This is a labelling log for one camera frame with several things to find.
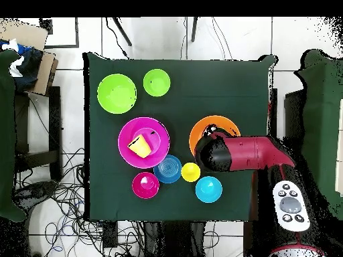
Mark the large orange bowl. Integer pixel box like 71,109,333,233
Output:
189,115,241,157

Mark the ridged yellow cup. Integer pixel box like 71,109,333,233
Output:
127,134,153,159

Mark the large pink bowl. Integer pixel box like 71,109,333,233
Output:
117,116,171,169

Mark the dark blue bowl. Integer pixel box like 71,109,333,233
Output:
153,154,183,185

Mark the smooth yellow cup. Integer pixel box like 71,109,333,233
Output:
181,162,202,183

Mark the small red bowl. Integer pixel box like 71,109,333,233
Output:
131,171,161,200

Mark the small light blue bowl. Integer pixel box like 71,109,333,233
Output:
194,175,223,203

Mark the small green bowl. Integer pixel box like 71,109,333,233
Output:
142,68,172,98

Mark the large green bowl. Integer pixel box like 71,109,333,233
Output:
96,73,137,115

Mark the dark green tablecloth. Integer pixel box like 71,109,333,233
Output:
82,52,278,224
293,48,343,220
0,49,27,223

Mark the black tripod leg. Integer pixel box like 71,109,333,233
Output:
190,17,200,43
111,17,133,47

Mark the black stool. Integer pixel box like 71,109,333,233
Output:
13,85,64,181

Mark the black cabinet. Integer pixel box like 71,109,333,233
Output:
283,89,305,140

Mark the blue and black bag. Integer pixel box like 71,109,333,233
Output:
0,38,44,92

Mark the cardboard box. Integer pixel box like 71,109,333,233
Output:
0,17,59,96

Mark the black floor cable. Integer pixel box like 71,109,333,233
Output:
105,17,130,59

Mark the black frame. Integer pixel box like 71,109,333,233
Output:
39,17,80,50

